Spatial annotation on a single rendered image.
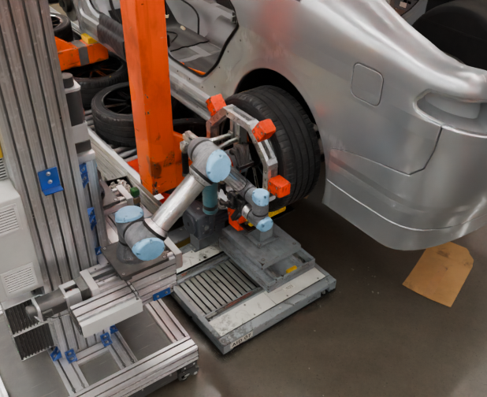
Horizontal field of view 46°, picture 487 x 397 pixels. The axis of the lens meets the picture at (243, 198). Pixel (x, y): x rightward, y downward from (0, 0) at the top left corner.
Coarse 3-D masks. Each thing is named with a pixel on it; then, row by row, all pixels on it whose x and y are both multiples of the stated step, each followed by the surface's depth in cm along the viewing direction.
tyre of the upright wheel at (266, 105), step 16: (240, 96) 293; (256, 96) 291; (272, 96) 291; (288, 96) 292; (256, 112) 285; (272, 112) 282; (288, 112) 285; (304, 112) 289; (288, 128) 281; (304, 128) 286; (288, 144) 280; (304, 144) 286; (288, 160) 280; (304, 160) 286; (320, 160) 294; (288, 176) 284; (304, 176) 291; (304, 192) 302; (272, 208) 305
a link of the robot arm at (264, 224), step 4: (248, 212) 263; (248, 216) 262; (252, 216) 259; (268, 216) 260; (248, 220) 263; (252, 220) 260; (256, 220) 258; (260, 220) 258; (264, 220) 257; (268, 220) 257; (272, 220) 260; (256, 224) 259; (260, 224) 257; (264, 224) 257; (268, 224) 259; (272, 224) 261; (260, 228) 258; (264, 228) 258; (268, 228) 260
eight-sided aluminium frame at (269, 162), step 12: (228, 108) 292; (216, 120) 303; (240, 120) 284; (252, 120) 282; (216, 132) 316; (216, 144) 321; (264, 144) 282; (264, 156) 279; (264, 168) 281; (276, 168) 283; (264, 180) 286
